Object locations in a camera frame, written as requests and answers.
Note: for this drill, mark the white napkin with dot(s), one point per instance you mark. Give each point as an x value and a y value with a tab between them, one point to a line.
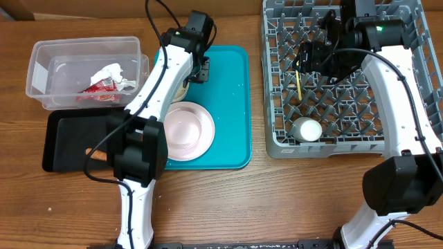
113	71

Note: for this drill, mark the grey dishwasher rack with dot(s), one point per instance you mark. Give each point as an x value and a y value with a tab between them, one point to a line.
346	110

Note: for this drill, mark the yellow plastic spoon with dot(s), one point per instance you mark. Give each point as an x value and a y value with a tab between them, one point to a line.
299	90

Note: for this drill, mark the teal serving tray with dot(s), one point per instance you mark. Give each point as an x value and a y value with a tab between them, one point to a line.
226	96

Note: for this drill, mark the clear plastic bin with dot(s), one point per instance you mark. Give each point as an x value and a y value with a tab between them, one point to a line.
59	70

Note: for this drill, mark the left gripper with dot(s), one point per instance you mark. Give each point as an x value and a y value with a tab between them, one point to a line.
203	75

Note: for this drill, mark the white round plate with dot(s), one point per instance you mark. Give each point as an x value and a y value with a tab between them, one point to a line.
207	132

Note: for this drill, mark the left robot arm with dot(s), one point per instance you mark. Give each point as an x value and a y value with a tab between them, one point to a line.
136	143

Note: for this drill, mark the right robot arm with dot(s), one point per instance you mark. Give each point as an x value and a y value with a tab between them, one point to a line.
410	177

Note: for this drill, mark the pink bowl with nuts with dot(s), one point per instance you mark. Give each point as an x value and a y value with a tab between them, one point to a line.
182	129

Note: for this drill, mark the white paper cup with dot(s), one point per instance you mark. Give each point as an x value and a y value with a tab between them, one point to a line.
307	129

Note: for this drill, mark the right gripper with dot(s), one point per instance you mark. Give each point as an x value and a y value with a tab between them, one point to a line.
309	57

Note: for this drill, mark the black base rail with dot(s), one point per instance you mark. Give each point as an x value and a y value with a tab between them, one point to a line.
302	244

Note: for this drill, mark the red ketchup packet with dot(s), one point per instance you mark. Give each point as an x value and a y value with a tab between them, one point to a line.
102	91

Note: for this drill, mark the white bowl with crumbs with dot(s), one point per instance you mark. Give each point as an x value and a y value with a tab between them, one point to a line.
181	93

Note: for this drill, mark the orange carrot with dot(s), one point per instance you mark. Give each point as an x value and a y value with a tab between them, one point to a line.
99	155

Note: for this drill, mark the black plastic tray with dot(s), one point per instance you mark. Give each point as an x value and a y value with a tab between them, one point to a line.
69	134

